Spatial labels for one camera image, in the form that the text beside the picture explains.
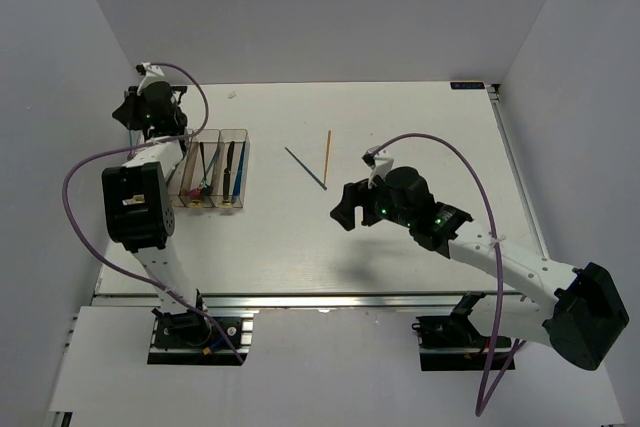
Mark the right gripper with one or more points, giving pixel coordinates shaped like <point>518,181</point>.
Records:
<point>355,195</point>

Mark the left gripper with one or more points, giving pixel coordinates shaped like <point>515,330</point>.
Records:
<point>127,113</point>

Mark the rainbow spoon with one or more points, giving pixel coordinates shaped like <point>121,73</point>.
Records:
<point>194,193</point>

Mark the black spoon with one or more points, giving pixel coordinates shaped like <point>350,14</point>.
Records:
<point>203,185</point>

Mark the orange chopstick short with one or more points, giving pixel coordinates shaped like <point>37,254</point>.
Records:
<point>327,157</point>

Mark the black knife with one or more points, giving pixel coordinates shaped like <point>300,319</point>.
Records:
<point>227,173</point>

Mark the blue knife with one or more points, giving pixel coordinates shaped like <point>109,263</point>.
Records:
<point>239,174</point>

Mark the blue chopstick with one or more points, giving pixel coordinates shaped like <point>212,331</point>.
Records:
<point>306,169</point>

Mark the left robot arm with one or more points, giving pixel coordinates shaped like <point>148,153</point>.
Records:
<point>138,208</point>

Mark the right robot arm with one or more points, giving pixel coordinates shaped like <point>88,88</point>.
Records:
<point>578,312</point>

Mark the clear four-compartment container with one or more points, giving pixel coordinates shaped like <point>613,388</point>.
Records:
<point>189,172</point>

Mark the right blue table label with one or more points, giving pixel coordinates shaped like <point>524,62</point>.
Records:
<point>467,85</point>

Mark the aluminium table frame rail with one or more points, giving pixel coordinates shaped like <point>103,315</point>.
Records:
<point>529,210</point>

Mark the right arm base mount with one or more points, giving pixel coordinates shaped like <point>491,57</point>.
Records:
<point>450,343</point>

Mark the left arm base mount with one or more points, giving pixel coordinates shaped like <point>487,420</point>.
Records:
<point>188,339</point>

